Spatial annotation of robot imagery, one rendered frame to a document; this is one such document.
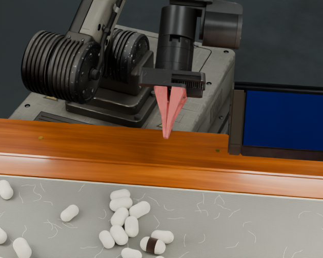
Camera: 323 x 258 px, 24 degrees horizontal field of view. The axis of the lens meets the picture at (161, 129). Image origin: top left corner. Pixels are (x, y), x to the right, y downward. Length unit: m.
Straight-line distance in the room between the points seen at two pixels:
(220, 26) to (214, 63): 0.82
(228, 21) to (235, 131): 0.37
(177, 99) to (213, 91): 0.76
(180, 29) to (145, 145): 0.22
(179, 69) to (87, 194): 0.26
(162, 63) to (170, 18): 0.07
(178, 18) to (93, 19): 0.37
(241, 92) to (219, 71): 1.12
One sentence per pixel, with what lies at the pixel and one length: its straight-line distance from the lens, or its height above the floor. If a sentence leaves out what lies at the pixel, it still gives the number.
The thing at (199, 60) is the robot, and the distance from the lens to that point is 1.97.
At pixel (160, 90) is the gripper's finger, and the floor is 0.92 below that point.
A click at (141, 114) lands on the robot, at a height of 0.50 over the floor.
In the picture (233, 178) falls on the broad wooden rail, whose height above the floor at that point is 0.76.
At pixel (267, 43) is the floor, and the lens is 2.94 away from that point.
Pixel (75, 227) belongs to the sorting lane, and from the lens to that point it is 1.17.
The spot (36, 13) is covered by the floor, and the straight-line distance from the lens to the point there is 3.14.
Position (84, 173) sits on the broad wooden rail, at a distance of 1.24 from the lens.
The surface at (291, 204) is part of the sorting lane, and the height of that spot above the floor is 0.74.
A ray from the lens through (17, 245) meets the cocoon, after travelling 1.13.
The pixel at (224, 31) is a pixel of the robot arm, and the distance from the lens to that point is 1.15.
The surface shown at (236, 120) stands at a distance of 0.81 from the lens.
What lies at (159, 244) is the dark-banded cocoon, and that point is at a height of 0.76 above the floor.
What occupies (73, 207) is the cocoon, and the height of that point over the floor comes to 0.76.
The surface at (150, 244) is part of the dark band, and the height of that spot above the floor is 0.76.
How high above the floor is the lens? 1.59
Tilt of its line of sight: 40 degrees down
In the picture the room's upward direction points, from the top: straight up
